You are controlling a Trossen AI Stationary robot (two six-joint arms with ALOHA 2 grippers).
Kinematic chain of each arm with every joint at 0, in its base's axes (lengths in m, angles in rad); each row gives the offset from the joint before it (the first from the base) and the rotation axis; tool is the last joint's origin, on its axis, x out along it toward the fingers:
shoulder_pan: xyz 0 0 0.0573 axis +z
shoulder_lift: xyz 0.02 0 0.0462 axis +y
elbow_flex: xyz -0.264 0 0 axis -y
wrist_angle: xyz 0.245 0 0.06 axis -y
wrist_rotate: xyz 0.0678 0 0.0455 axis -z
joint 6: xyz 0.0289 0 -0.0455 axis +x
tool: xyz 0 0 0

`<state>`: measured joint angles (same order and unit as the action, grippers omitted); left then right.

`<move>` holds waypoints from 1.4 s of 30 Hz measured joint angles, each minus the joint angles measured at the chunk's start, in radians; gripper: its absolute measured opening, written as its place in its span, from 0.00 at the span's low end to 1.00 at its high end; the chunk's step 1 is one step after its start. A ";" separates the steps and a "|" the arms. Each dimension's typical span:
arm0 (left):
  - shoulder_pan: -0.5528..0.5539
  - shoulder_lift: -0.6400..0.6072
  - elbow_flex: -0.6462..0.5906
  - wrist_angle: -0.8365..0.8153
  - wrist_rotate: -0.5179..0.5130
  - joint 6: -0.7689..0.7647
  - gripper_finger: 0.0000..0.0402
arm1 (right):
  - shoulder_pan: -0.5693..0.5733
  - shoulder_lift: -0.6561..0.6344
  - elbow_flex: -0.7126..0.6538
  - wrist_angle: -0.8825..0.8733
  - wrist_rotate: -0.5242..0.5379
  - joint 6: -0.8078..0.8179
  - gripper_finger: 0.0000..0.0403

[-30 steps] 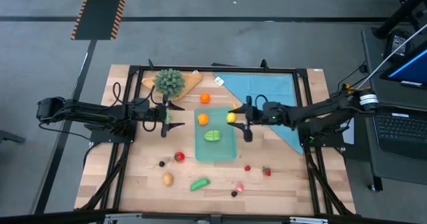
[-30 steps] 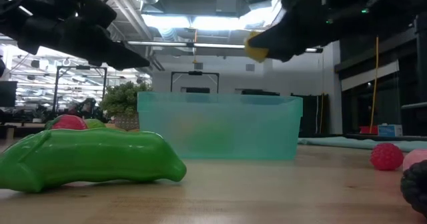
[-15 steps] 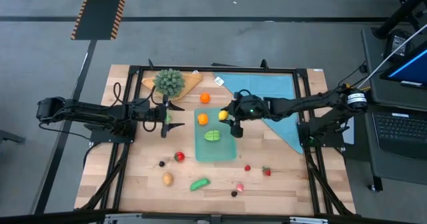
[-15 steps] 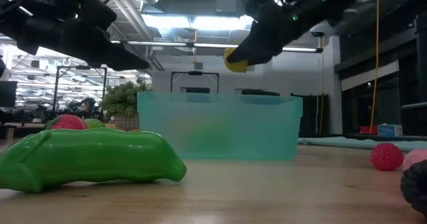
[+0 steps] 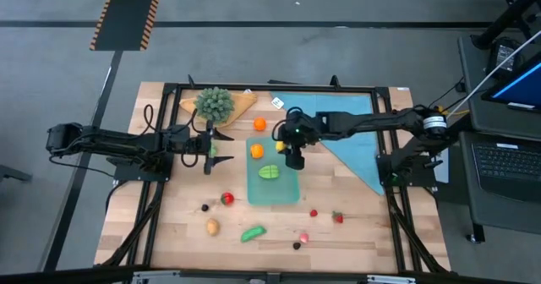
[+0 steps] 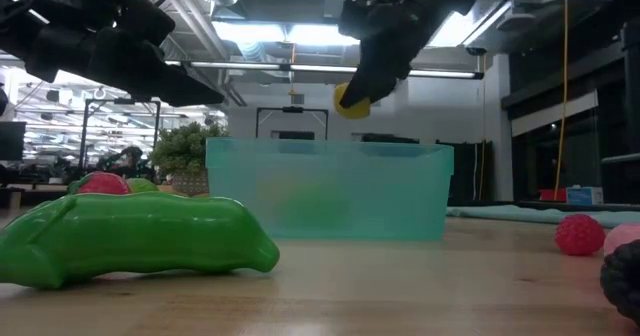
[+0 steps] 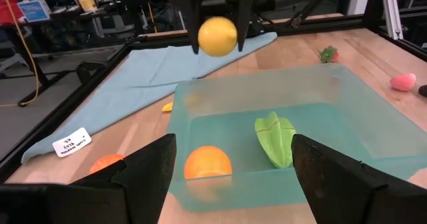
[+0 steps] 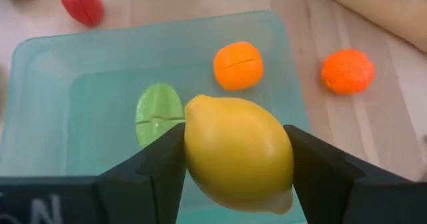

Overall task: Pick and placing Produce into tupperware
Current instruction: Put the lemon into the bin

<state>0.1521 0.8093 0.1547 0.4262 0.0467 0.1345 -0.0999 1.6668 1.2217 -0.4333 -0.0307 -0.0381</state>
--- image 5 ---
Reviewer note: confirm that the tan toy potato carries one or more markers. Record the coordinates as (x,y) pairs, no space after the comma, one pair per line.
(213,227)

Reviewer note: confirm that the yellow toy lemon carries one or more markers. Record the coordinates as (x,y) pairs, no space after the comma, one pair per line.
(281,146)

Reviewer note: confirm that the white paper label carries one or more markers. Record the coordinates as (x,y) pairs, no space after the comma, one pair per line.
(277,103)

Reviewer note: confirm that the teal translucent plastic container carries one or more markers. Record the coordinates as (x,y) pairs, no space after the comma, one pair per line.
(274,191)

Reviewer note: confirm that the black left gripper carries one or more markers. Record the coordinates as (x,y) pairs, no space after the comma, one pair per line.
(186,140)

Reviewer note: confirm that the green toy cabbage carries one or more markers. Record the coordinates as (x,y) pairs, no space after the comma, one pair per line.
(213,149)

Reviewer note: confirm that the smooth orange toy fruit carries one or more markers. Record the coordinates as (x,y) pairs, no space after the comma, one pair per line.
(256,151)

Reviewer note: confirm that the light green toy starfruit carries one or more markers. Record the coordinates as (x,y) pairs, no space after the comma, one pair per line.
(269,172)

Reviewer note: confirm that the ribbed orange toy pumpkin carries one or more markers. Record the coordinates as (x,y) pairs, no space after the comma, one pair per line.
(259,124)

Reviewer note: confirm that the red toy tomato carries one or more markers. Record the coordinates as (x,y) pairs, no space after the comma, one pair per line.
(227,198)

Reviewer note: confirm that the black mat with hazard stripes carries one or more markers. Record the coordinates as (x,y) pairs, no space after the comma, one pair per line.
(127,13)

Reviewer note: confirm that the red toy raspberry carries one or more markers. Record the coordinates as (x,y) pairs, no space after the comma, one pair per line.
(313,213)

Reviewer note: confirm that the black aluminium table frame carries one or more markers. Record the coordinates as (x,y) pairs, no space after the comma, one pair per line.
(253,86)

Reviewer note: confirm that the red toy strawberry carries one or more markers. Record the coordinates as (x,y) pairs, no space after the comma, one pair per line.
(337,217)

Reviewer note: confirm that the black laptop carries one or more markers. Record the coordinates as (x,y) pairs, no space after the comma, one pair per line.
(507,170)

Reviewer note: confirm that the black power adapter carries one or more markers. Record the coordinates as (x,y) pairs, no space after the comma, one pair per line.
(504,58)

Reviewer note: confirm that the potted green plant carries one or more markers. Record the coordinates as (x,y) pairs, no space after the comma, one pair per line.
(214,104)

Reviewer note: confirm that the pink toy raspberry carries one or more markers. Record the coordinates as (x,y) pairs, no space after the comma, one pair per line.
(304,237)

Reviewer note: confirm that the black stand legs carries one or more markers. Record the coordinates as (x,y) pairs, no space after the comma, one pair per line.
(507,18)

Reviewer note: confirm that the grey side table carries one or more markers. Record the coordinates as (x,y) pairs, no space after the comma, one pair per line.
(469,85)

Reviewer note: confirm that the small toy blackberry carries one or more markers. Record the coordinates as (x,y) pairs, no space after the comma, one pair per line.
(296,246)
(205,208)

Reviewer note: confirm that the tablet with blue screen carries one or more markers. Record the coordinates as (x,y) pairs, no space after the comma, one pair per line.
(520,87)

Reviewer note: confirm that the green toy pea pod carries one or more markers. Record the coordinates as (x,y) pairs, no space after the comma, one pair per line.
(253,233)

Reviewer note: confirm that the blue cloth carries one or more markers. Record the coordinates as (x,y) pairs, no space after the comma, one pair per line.
(359,153)

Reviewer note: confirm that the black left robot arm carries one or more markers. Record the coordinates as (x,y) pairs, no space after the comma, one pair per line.
(110,144)

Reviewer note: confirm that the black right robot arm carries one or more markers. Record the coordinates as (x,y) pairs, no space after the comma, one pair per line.
(372,123)

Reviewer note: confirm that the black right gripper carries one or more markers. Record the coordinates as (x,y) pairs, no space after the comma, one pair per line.
(300,127)

